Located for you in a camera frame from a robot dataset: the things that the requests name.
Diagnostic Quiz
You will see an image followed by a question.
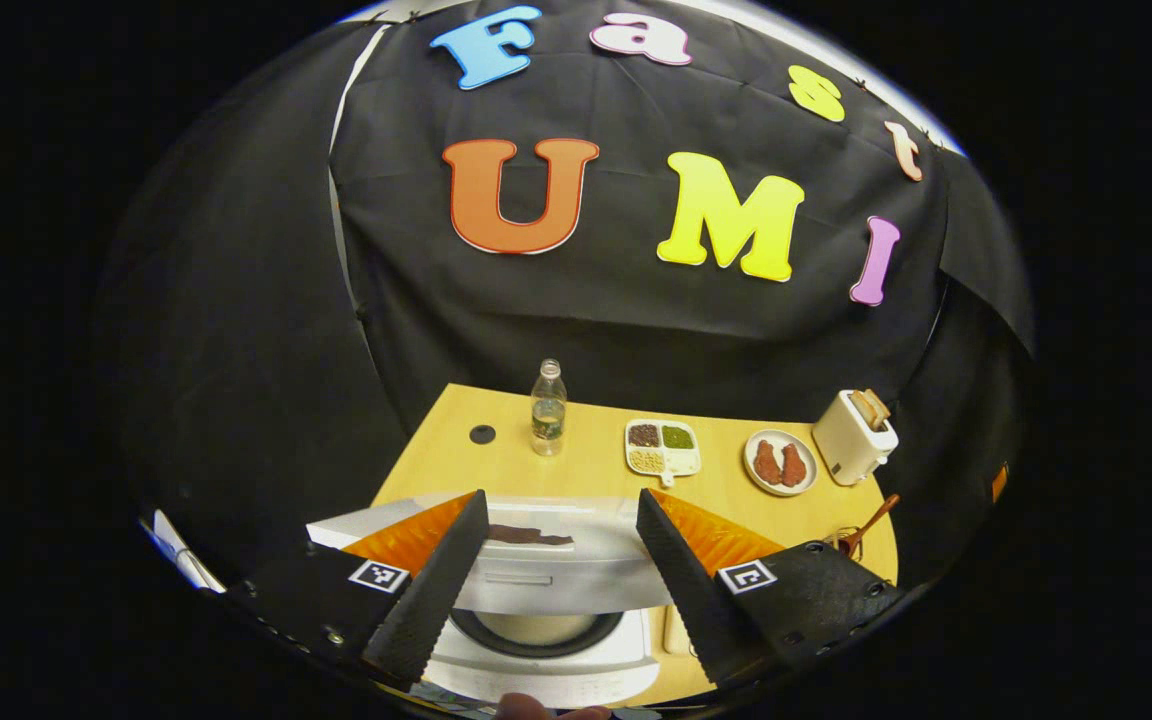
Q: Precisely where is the white rice cooker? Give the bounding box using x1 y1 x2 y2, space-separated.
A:
306 490 697 709

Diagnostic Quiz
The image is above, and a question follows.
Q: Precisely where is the clear plastic water bottle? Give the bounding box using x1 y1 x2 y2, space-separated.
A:
530 358 569 458

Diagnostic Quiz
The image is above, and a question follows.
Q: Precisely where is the white plastic box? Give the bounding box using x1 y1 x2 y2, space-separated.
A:
141 508 227 593

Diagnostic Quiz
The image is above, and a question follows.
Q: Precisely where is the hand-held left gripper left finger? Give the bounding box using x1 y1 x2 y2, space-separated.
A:
226 490 490 691

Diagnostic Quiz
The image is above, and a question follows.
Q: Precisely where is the white divided bean dish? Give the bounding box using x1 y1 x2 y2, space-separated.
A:
624 418 703 488

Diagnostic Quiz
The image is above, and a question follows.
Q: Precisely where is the white toaster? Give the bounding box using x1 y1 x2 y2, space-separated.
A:
812 388 900 487

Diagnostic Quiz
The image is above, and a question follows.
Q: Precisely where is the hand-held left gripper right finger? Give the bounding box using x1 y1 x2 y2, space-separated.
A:
636 488 905 691

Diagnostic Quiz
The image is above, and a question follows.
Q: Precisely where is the black backdrop cloth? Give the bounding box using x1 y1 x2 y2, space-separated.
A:
101 0 1037 591

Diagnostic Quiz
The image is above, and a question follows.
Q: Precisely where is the round white plate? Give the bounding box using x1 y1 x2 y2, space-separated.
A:
743 429 819 497

